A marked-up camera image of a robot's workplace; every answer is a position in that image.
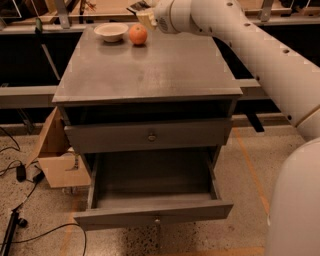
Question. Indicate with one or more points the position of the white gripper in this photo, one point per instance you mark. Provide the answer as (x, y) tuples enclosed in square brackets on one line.
[(162, 16)]

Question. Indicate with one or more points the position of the black rxbar chocolate packet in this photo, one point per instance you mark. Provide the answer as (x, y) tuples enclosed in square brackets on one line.
[(138, 6)]

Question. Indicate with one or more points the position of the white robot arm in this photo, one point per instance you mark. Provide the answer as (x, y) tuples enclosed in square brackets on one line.
[(293, 84)]

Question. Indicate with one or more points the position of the grey wooden drawer cabinet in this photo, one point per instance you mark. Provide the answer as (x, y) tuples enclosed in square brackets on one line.
[(170, 78)]

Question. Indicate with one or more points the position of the grey closed upper drawer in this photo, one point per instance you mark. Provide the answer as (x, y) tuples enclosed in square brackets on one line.
[(119, 137)]

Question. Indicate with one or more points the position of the grey open middle drawer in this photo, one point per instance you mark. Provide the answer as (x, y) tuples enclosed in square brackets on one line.
[(141, 188)]

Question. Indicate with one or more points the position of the orange fruit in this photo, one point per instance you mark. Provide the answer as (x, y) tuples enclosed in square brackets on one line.
[(138, 34)]

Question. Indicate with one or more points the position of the white ceramic bowl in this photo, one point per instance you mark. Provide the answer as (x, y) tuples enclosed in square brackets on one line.
[(111, 32)]

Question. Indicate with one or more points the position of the brown cardboard box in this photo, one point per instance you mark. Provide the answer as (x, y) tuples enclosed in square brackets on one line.
[(62, 167)]

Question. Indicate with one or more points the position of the black power adapter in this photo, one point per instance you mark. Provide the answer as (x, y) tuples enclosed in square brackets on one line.
[(20, 173)]

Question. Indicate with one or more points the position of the black tripod leg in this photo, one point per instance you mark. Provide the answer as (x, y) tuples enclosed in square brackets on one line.
[(14, 221)]

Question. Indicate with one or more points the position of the grey metal rail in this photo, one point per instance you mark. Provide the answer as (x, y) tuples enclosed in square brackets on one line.
[(41, 96)]

